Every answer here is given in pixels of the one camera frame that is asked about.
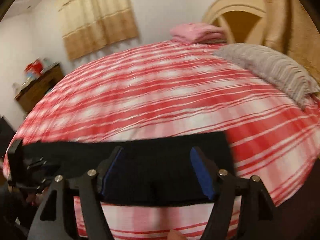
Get black pants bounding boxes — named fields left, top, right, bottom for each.
left=23, top=131, right=235, bottom=207

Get person's right hand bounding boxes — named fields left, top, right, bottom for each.
left=167, top=229, right=187, bottom=240

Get brown wooden desk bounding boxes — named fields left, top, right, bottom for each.
left=15, top=62, right=64, bottom=114

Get red items on desk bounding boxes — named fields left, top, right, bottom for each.
left=24, top=58, right=52, bottom=79

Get grey striped pillow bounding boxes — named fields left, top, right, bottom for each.
left=213, top=43, right=319, bottom=109

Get red plaid bed cover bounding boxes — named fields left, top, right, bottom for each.
left=2, top=39, right=320, bottom=240

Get beige patterned curtain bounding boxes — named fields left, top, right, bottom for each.
left=56, top=0, right=138, bottom=60

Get tan side curtain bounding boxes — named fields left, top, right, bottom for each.
left=264, top=0, right=319, bottom=83

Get pink folded blanket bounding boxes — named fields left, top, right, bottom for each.
left=170, top=23, right=226, bottom=44

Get cream wooden headboard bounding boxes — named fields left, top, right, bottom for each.
left=202, top=0, right=266, bottom=45

